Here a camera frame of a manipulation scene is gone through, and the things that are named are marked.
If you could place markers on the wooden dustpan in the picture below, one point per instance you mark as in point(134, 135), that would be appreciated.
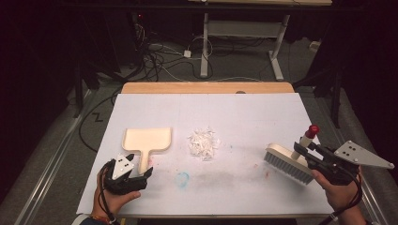
point(147, 142)

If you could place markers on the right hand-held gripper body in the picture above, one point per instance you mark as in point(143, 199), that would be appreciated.
point(350, 159)

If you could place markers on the black metal stand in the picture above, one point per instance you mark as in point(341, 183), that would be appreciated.
point(336, 93)

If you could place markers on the person's right hand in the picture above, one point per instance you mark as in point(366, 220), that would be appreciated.
point(338, 193)

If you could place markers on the grey metal floor rail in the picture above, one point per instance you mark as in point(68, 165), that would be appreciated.
point(47, 175)

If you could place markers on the pile of white paper scraps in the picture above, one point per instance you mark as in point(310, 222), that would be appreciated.
point(203, 144)

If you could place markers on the white power adapter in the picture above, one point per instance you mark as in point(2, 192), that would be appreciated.
point(187, 53)

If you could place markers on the white paper table cover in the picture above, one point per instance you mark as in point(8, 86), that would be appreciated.
point(225, 118)

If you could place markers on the person's left hand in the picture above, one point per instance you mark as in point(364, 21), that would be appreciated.
point(117, 200)

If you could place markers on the white metal desk frame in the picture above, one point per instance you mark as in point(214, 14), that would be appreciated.
point(205, 47)

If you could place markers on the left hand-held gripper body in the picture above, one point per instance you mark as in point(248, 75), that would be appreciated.
point(125, 186)

